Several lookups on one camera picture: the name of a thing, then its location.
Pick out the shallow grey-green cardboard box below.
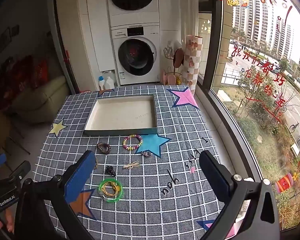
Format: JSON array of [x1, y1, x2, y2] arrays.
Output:
[[84, 94, 158, 137]]

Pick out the green plastic bangle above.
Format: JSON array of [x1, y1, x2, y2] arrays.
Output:
[[98, 179, 125, 202]]

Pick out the dark window frame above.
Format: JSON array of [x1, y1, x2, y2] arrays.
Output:
[[197, 0, 288, 230]]

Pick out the cream sofa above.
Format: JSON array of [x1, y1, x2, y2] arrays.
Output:
[[11, 76, 70, 117]]

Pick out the grey checked star tablecloth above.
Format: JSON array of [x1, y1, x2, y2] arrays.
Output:
[[32, 85, 230, 240]]

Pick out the gold bangle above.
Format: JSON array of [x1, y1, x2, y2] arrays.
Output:
[[101, 181, 123, 196]]

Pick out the person's left hand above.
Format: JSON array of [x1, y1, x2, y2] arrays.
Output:
[[0, 210, 15, 234]]

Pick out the red cushion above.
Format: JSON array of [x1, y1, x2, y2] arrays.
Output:
[[0, 55, 49, 105]]

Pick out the tall white cabinet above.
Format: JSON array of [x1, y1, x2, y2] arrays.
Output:
[[76, 0, 115, 93]]

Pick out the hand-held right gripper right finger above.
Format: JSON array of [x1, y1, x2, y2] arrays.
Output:
[[199, 150, 282, 240]]

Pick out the white washing machine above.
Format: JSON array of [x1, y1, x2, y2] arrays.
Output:
[[111, 26, 162, 85]]

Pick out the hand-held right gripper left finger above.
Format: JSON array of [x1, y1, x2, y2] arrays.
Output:
[[14, 150, 98, 240]]

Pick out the colourful bead bracelet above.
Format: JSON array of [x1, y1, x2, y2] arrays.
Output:
[[122, 134, 143, 152]]

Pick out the red lantern window sticker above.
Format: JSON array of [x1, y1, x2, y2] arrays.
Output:
[[275, 172, 297, 194]]

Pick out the beige hair clip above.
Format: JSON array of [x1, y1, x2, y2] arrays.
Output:
[[122, 162, 140, 170]]

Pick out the gold wire rack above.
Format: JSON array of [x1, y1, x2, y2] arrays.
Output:
[[163, 40, 187, 85]]

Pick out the pink checkered paper roll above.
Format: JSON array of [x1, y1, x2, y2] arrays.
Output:
[[182, 35, 204, 87]]

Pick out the brown coil hair tie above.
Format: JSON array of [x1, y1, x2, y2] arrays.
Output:
[[97, 142, 111, 155]]

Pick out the red window sticker writing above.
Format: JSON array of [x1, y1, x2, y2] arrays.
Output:
[[230, 45, 288, 123]]

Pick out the large white detergent bottle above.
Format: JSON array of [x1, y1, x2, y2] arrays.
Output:
[[104, 70, 117, 90]]

